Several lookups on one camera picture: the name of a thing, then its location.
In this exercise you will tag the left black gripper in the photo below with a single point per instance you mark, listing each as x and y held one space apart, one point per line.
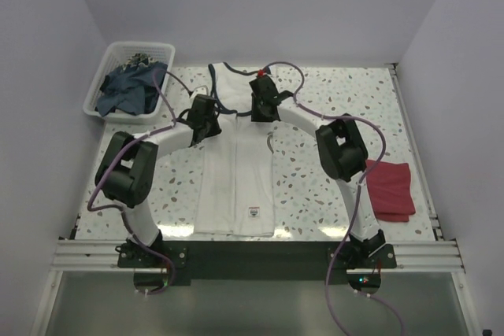
215 129

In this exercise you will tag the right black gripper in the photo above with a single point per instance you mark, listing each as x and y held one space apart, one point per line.
256 116

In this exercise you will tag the white tank top navy trim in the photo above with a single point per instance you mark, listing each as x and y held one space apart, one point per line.
236 195

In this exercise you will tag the red tank top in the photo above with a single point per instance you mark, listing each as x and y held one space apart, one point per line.
389 191

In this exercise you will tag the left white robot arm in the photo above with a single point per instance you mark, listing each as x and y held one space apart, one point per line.
125 176

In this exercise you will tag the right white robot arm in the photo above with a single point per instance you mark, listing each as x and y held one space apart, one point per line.
342 154

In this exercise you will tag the blue denim tank top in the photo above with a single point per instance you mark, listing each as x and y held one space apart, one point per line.
131 89

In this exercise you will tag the patterned tank top in basket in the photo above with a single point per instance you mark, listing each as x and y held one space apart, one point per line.
139 59

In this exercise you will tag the white plastic basket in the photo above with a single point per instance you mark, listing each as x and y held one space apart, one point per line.
116 54

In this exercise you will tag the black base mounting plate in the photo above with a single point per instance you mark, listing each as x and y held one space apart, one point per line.
179 263

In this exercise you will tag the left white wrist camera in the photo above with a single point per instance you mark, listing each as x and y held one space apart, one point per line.
202 90

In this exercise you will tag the aluminium front rail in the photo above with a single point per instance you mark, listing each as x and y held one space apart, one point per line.
85 255

